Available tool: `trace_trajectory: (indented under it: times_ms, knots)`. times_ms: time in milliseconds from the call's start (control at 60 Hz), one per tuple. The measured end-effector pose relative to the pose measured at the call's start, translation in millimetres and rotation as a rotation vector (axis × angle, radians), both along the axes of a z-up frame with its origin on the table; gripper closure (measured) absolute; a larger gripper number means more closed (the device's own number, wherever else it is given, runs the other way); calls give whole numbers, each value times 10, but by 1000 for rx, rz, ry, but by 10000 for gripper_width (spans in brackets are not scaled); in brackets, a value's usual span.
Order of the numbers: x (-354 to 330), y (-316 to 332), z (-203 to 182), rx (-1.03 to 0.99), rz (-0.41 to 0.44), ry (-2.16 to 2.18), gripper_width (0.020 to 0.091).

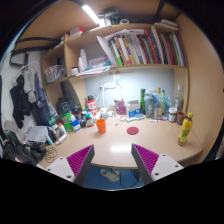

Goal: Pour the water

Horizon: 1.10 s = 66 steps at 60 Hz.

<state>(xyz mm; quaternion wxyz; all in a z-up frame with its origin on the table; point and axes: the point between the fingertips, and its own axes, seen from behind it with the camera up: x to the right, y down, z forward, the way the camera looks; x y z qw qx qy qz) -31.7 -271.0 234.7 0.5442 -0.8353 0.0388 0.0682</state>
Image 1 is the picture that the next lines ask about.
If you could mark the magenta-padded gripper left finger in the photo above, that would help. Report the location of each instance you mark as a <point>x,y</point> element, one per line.
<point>68,168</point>

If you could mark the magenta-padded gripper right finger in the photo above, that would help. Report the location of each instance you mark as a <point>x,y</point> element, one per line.
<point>160,166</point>

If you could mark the yellow drink bottle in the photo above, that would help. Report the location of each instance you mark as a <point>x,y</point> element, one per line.
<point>185,130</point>

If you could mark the white framed photo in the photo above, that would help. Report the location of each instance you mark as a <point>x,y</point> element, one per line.
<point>61,132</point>

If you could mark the grey slipper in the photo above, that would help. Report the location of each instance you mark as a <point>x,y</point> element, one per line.
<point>109,174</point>

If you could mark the white bottle with blue label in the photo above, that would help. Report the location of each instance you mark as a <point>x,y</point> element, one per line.
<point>76,126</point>

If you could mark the flat round red coaster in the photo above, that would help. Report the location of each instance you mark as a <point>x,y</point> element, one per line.
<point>132,130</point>

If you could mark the bright green bottle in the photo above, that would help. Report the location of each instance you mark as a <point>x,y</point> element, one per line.
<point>66,122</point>

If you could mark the white paper sheets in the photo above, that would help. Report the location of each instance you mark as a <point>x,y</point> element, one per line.
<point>36,134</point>

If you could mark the red label jar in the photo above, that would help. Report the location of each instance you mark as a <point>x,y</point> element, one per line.
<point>89,121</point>

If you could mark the black clothes pile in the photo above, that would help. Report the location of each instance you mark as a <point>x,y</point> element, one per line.
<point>20,150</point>

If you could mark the brown mug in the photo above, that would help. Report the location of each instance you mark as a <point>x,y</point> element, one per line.
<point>181,118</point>

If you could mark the orange plastic cup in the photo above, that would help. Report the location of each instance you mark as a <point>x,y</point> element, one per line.
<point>101,127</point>

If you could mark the white-lidded brown jar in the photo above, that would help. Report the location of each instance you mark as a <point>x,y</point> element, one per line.
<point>172,115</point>

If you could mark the light blue hairbrush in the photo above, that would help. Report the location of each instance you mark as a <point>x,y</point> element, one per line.
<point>137,117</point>

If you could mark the grey shaker bottle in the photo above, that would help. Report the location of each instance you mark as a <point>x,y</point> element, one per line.
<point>149,107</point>

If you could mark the white and blue carton box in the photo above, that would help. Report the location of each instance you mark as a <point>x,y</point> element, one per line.
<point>133,108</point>

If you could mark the red and white canister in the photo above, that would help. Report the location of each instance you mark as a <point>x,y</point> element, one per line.
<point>91,107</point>

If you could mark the green plastic soda bottle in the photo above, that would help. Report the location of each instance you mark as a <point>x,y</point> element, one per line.
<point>163,101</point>

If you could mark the dark green glass bottle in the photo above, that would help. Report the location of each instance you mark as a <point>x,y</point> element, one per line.
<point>142,101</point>

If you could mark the clear glass bottle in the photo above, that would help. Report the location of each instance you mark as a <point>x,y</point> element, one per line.
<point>179,100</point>

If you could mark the pink pouch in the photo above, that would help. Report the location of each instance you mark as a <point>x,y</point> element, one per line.
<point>120,107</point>

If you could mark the hanging dark clothes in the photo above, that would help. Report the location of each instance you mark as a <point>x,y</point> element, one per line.
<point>23,96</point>

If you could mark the white power strip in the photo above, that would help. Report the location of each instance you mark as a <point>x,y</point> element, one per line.
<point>108,85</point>

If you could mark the wooden shelf unit with books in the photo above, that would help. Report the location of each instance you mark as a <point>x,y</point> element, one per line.
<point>133,50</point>

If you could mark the white ceiling strip light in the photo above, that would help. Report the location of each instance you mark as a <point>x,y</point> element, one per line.
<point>90,14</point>

